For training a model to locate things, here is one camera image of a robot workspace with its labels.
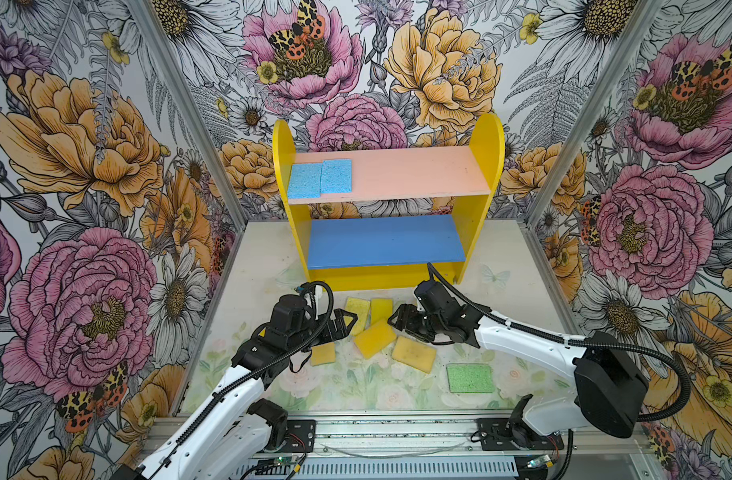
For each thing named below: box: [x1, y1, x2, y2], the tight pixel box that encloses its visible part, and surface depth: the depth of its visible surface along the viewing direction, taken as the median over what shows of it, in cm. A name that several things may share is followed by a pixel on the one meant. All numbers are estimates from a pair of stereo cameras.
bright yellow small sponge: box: [371, 298, 393, 325], surface depth 98 cm
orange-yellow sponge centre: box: [392, 336, 437, 374], surface depth 88 cm
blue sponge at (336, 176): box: [320, 159, 353, 193], surface depth 76 cm
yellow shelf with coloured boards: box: [273, 112, 505, 292], surface depth 93 cm
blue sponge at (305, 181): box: [288, 163, 322, 199], surface depth 74 cm
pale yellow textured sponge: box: [344, 297, 371, 336], surface depth 98 cm
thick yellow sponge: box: [354, 318, 397, 359], surface depth 91 cm
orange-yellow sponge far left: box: [310, 342, 336, 366], surface depth 88 cm
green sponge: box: [446, 363, 495, 393], surface depth 84 cm
